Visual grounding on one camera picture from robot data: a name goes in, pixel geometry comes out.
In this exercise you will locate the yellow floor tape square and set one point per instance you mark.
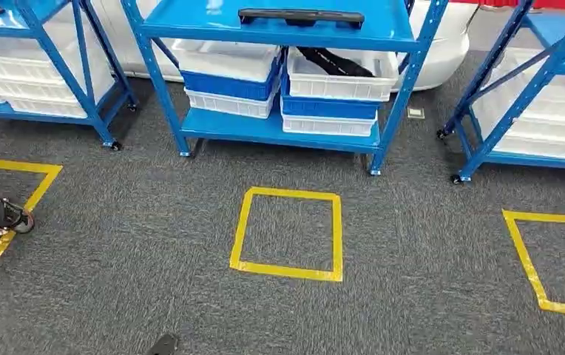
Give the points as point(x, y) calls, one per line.
point(287, 273)
point(23, 166)
point(524, 255)

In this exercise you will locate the person's shoe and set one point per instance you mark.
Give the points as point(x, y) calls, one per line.
point(20, 220)

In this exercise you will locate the blue steel shelf rack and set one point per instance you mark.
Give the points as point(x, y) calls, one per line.
point(520, 103)
point(18, 28)
point(189, 24)

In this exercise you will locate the black long plastic part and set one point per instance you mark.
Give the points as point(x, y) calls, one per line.
point(331, 62)

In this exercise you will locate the grey floor socket plate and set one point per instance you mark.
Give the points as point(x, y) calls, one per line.
point(415, 112)

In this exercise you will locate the white car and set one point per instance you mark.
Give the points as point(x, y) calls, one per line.
point(439, 54)

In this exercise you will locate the red barrier belt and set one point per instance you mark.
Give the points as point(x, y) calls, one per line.
point(488, 2)

